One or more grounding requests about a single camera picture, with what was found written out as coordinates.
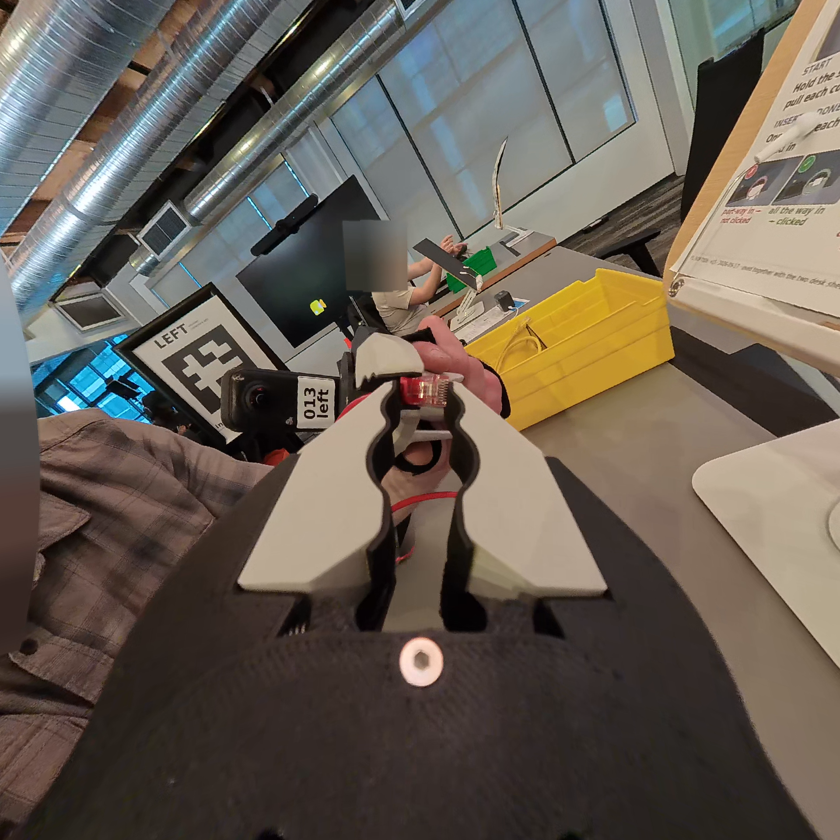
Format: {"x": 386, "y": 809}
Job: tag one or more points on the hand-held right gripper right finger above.
{"x": 525, "y": 512}

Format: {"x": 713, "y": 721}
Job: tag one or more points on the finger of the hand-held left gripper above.
{"x": 387, "y": 354}
{"x": 420, "y": 430}

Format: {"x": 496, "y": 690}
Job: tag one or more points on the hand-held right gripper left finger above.
{"x": 315, "y": 512}

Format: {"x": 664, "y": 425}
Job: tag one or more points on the yellow plastic bin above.
{"x": 590, "y": 341}

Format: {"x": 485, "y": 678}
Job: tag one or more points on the person's left hand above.
{"x": 453, "y": 354}

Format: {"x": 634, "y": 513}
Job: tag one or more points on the framed black and white sign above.
{"x": 197, "y": 367}

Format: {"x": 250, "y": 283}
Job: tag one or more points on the black board stand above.
{"x": 446, "y": 259}

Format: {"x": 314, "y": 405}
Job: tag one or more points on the green plastic bin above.
{"x": 471, "y": 266}

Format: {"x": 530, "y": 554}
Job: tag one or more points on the black charger hub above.
{"x": 504, "y": 302}

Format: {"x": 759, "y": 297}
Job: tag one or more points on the black webcam bar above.
{"x": 285, "y": 223}

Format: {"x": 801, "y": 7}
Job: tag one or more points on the white document stand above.
{"x": 499, "y": 184}

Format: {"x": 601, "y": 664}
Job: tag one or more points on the white clip bar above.
{"x": 754, "y": 315}

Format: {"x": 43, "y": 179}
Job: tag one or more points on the wooden board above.
{"x": 695, "y": 216}

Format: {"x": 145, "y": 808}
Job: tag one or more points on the black office chair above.
{"x": 722, "y": 124}

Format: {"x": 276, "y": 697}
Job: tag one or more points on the printed instruction sheet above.
{"x": 787, "y": 197}

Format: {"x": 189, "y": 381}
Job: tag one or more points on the black wall monitor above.
{"x": 295, "y": 295}

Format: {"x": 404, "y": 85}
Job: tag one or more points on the white wall vent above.
{"x": 164, "y": 229}

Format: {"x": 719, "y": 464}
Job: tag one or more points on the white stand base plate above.
{"x": 768, "y": 512}

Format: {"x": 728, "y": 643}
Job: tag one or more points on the silver round air duct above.
{"x": 52, "y": 85}
{"x": 157, "y": 138}
{"x": 295, "y": 111}

